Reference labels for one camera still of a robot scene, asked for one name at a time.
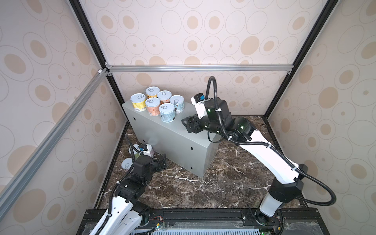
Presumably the blue label can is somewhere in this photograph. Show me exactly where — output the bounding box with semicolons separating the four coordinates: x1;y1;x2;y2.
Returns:
159;103;176;123
169;95;185;114

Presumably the pink label can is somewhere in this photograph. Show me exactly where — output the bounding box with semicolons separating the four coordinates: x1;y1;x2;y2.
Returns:
145;98;161;117
157;90;172;104

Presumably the small yellow label can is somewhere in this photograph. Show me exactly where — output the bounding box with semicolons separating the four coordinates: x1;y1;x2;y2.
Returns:
146;86;160;99

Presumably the tall yellow label can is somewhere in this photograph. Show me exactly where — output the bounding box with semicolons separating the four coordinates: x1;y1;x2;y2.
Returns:
130;93;146;112

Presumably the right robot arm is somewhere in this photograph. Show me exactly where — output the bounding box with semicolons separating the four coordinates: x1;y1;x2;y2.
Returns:
182;76;337;226

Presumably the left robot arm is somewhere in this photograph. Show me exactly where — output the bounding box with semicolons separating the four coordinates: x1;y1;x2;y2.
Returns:
90;136;167;235

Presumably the green can behind cabinet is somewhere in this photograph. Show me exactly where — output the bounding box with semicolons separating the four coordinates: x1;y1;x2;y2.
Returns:
128;144;140;157

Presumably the grey metal cabinet box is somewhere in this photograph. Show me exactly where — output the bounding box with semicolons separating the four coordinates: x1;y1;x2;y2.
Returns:
122;100;220;178

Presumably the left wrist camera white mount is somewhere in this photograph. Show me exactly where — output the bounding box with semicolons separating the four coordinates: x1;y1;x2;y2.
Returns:
138;144;149;155

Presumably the horizontal aluminium back rail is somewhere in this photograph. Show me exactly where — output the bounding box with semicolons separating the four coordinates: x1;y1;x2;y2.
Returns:
108;64;294;72

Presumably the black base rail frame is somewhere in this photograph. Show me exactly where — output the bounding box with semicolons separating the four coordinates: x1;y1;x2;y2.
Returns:
76;207;331;235

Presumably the black left corner post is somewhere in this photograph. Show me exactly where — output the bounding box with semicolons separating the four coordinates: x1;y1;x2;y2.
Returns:
69;0;124;105

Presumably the black corner post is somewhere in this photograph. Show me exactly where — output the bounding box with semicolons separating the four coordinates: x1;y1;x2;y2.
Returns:
264;0;339;120
69;0;124;105

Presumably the aluminium left side rail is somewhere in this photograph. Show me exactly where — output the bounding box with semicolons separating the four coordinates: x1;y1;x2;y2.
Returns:
1;68;109;220

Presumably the black right corner post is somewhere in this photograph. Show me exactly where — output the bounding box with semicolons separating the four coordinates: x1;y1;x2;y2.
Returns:
264;0;339;120

